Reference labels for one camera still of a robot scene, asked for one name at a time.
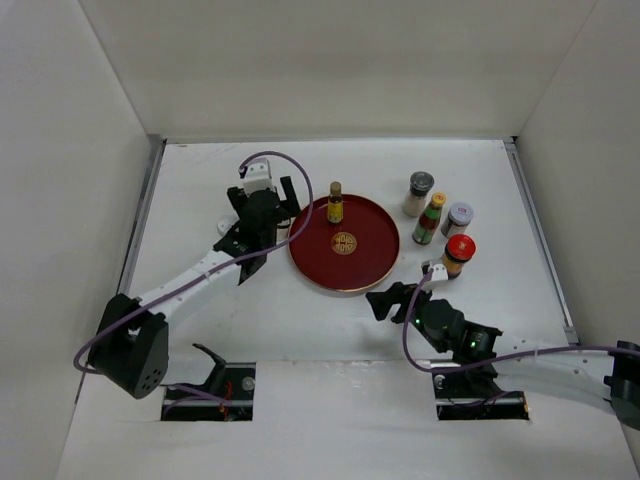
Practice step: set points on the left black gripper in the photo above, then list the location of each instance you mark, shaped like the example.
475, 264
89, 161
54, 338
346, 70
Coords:
290, 201

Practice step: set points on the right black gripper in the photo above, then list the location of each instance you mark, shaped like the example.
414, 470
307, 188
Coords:
381, 301

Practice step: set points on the small yellow label bottle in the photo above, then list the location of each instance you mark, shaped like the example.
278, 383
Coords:
335, 208

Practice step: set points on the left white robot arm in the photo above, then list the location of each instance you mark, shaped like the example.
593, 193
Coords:
131, 345

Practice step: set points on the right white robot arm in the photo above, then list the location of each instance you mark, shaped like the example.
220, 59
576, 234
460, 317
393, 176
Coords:
487, 364

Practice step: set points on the white jar silver lid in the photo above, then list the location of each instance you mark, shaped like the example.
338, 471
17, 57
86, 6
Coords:
226, 223

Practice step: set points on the round red lacquer tray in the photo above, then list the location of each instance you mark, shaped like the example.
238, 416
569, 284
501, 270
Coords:
351, 256

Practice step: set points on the jar with red lid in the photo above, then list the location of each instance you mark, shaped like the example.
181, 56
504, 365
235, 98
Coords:
458, 251

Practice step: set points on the sauce bottle yellow cap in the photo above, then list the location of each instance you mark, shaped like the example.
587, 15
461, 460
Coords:
429, 219

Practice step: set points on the jar silver lid red label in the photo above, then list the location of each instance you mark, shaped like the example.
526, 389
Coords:
458, 218

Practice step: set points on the grinder jar grey lid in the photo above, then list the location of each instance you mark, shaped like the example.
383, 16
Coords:
420, 184

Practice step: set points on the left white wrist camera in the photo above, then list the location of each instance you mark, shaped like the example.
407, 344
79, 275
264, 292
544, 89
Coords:
256, 176

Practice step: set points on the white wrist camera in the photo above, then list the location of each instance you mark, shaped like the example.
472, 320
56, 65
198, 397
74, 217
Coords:
256, 176
435, 273

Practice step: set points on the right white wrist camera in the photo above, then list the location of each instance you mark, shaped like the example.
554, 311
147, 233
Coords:
435, 273

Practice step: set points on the left aluminium table rail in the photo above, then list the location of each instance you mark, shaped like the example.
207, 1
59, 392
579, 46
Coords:
157, 148

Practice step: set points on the aluminium table rail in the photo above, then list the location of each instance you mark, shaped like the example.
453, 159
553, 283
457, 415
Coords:
540, 238
157, 148

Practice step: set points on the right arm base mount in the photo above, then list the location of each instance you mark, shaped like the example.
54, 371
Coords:
475, 396

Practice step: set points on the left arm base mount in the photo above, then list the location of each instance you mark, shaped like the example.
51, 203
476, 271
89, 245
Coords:
226, 395

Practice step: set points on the right aluminium table rail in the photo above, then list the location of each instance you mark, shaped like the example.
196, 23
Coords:
540, 238

